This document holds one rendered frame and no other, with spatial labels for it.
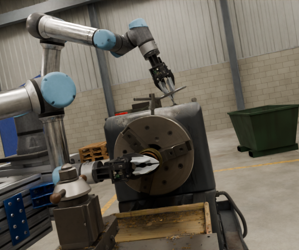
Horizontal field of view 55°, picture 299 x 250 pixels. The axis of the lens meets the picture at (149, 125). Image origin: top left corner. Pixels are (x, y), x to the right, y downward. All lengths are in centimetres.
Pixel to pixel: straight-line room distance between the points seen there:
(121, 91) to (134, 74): 83
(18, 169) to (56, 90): 60
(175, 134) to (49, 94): 47
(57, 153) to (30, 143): 30
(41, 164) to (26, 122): 21
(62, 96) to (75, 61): 1135
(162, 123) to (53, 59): 67
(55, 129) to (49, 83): 22
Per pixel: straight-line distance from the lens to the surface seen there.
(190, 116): 125
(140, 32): 126
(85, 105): 1200
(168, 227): 96
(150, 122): 111
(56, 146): 112
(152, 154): 98
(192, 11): 1151
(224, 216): 189
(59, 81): 98
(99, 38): 117
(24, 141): 142
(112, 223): 71
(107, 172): 96
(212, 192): 131
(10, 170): 150
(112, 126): 131
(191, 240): 67
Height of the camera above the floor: 127
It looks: 3 degrees down
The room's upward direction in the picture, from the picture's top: 10 degrees counter-clockwise
